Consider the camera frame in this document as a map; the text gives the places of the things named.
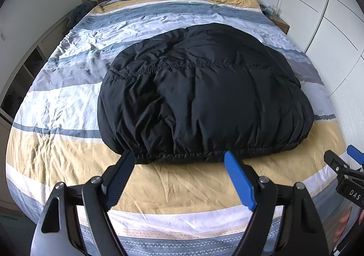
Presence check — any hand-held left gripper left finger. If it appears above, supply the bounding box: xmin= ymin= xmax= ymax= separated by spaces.
xmin=30 ymin=149 xmax=135 ymax=256

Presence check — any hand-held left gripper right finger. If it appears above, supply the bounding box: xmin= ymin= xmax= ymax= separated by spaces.
xmin=223 ymin=150 xmax=330 ymax=256

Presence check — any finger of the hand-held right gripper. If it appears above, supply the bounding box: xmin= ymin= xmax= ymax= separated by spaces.
xmin=324 ymin=150 xmax=358 ymax=177
xmin=346 ymin=145 xmax=364 ymax=165

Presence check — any black puffer jacket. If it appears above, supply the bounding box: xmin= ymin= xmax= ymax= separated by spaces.
xmin=97 ymin=23 xmax=315 ymax=165

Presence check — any white wardrobe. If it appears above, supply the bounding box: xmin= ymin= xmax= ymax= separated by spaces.
xmin=277 ymin=0 xmax=364 ymax=143

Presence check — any low white shelf unit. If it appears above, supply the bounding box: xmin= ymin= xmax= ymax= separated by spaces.
xmin=0 ymin=13 xmax=71 ymax=208

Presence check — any wooden nightstand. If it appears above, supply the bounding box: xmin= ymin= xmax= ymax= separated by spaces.
xmin=269 ymin=14 xmax=291 ymax=35

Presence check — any blue-grey knitted cloth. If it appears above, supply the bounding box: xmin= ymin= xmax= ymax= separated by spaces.
xmin=67 ymin=1 xmax=98 ymax=28

